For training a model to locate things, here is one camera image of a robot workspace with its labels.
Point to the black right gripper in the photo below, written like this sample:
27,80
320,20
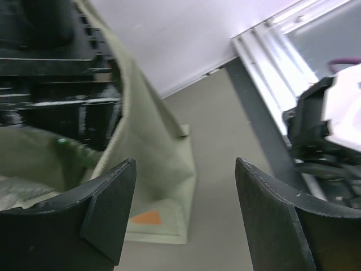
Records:
57,72

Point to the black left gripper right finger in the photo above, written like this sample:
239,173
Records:
287,229

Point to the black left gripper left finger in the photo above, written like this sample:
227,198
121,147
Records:
81,229

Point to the green canvas bag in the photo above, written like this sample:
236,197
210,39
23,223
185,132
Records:
34,167

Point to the aluminium front rail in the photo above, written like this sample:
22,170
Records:
305,66

